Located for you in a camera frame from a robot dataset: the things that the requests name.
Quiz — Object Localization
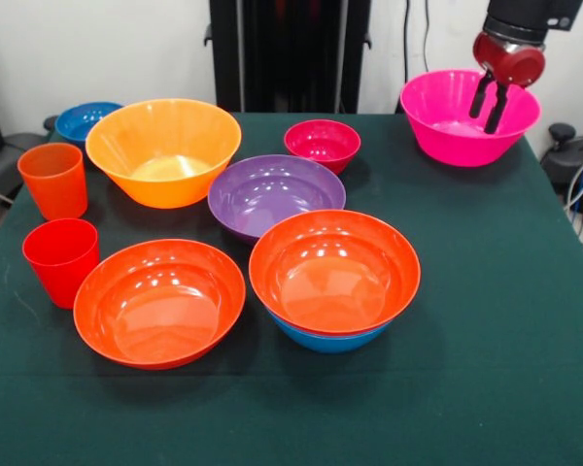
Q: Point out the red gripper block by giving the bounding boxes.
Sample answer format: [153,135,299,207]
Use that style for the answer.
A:
[468,31,548,135]

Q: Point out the large pink bowl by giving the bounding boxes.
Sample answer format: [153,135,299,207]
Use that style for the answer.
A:
[399,69,543,169]

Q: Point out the orange-red shallow bowl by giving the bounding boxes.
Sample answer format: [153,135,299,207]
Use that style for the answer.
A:
[248,209,423,336]
[72,238,247,371]

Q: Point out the purple bowl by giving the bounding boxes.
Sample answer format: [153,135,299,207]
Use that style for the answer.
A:
[207,153,347,246]

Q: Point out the large orange bowl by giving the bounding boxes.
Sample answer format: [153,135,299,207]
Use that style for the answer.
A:
[85,98,243,211]

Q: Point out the small crimson bowl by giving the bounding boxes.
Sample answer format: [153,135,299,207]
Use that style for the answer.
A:
[283,119,362,176]

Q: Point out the light blue bowl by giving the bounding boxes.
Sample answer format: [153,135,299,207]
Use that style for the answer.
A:
[266,308,393,354]

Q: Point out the dark green table cloth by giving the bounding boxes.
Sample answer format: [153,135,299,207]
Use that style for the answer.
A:
[0,112,583,466]

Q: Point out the small dark blue bowl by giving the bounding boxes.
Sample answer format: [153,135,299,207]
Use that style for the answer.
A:
[54,101,123,150]

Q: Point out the orange cup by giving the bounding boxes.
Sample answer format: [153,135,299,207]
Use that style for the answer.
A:
[17,142,89,221]

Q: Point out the red cup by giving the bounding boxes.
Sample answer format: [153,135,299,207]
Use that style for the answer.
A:
[21,217,101,311]

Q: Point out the black wall cable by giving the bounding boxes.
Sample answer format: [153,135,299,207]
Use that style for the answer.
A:
[397,0,413,116]
[421,0,432,77]

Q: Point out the tangled floor cables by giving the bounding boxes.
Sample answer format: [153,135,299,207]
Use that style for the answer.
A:
[563,148,583,234]

